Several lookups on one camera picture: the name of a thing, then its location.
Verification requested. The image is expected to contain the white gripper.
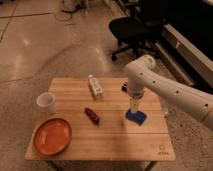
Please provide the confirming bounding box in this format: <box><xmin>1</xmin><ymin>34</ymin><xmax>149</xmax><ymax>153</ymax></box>
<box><xmin>129</xmin><ymin>96</ymin><xmax>142</xmax><ymax>113</ymax></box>

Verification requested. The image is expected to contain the dark red pepper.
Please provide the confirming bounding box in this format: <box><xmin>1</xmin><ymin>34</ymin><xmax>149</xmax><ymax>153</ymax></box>
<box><xmin>85</xmin><ymin>108</ymin><xmax>100</xmax><ymax>125</ymax></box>

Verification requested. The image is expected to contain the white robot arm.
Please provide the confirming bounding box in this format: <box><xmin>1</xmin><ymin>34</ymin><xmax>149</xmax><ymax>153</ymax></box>
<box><xmin>125</xmin><ymin>55</ymin><xmax>213</xmax><ymax>131</ymax></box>

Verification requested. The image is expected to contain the black rectangular box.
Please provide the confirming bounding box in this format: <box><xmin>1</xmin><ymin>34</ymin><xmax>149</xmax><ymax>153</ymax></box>
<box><xmin>121</xmin><ymin>82</ymin><xmax>127</xmax><ymax>93</ymax></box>

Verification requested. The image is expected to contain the blue sponge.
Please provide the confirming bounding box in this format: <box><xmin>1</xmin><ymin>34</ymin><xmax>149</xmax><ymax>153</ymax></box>
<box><xmin>125</xmin><ymin>110</ymin><xmax>147</xmax><ymax>125</ymax></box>

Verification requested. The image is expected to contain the clear plastic bottle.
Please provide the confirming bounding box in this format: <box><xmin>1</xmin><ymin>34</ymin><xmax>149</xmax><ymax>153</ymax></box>
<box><xmin>88</xmin><ymin>75</ymin><xmax>104</xmax><ymax>100</ymax></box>

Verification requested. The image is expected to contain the wooden table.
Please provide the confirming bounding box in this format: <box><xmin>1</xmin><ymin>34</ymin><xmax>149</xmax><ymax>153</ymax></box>
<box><xmin>24</xmin><ymin>77</ymin><xmax>177</xmax><ymax>171</ymax></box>

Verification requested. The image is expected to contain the black office chair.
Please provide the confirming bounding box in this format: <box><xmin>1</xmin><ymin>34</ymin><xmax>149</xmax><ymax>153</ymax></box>
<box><xmin>108</xmin><ymin>0</ymin><xmax>170</xmax><ymax>61</ymax></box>

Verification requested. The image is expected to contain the white cup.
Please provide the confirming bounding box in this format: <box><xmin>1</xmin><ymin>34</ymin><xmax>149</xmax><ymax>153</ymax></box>
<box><xmin>36</xmin><ymin>92</ymin><xmax>55</xmax><ymax>113</ymax></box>

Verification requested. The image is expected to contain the orange plate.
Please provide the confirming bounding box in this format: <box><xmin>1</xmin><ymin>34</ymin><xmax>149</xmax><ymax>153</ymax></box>
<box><xmin>34</xmin><ymin>118</ymin><xmax>72</xmax><ymax>156</ymax></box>

